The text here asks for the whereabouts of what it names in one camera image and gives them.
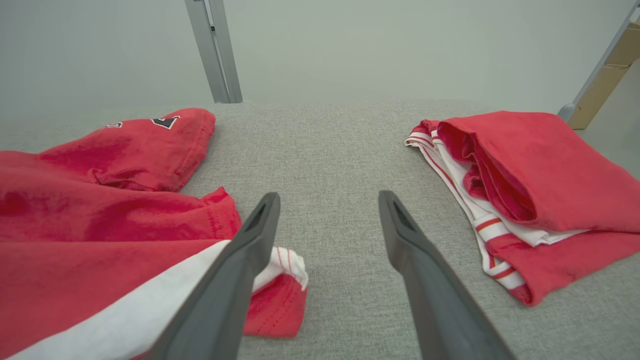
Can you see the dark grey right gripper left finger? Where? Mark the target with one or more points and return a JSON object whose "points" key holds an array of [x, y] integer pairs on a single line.
{"points": [[230, 290]]}

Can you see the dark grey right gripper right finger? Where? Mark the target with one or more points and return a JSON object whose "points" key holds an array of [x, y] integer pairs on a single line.
{"points": [[435, 300]]}

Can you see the red shorts with white stripe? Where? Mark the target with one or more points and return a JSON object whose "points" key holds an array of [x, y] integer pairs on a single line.
{"points": [[100, 225]]}

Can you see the red numbered sports jersey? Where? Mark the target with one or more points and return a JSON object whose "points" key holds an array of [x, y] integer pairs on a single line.
{"points": [[560, 170]]}

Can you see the grey fabric sofa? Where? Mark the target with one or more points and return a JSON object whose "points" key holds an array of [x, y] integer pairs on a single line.
{"points": [[330, 160]]}

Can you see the brown cardboard box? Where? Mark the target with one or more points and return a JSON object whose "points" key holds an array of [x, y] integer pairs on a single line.
{"points": [[607, 80]]}

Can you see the grey metal partition post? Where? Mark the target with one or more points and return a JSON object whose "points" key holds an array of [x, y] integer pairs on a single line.
{"points": [[600, 55], [215, 50]]}

